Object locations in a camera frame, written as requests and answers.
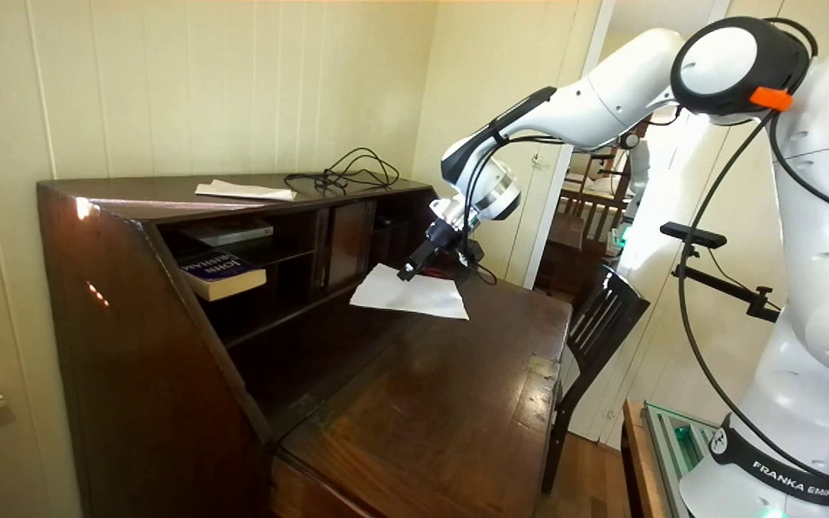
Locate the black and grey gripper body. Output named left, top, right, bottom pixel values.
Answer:
left=416, top=195, right=484, bottom=265

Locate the dark wooden drop-front desk door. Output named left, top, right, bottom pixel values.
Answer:
left=272, top=270, right=576, bottom=518

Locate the dark wooden secretary desk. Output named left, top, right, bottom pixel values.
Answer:
left=35, top=170, right=440, bottom=518

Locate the flat white paper sheet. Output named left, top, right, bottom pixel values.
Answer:
left=348, top=262, right=472, bottom=323

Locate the brown wooden chair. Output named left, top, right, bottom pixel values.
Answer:
left=554, top=140, right=633, bottom=254

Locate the dark flat book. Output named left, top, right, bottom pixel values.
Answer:
left=181, top=218, right=278, bottom=249

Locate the purple paperback book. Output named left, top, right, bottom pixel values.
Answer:
left=177, top=249, right=271, bottom=306

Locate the dark wooden slat chair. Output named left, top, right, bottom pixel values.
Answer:
left=537, top=270, right=652, bottom=497

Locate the folded white paper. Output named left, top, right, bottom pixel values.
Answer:
left=191, top=175, right=299, bottom=205

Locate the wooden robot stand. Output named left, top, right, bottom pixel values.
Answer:
left=622, top=396, right=725, bottom=518

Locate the black coiled cable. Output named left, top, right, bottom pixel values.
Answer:
left=281, top=144, right=402, bottom=198

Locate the black bar camera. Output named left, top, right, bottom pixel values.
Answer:
left=659, top=218, right=731, bottom=254

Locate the long black robot cable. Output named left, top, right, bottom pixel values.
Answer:
left=672, top=110, right=829, bottom=483

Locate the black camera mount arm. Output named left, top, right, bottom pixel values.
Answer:
left=669, top=242, right=783, bottom=326

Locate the green base plate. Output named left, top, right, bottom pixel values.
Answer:
left=641, top=400, right=736, bottom=491

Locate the orange cable clip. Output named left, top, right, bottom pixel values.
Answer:
left=748, top=82, right=796, bottom=116

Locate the short black robot cable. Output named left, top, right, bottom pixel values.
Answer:
left=764, top=111, right=829, bottom=229

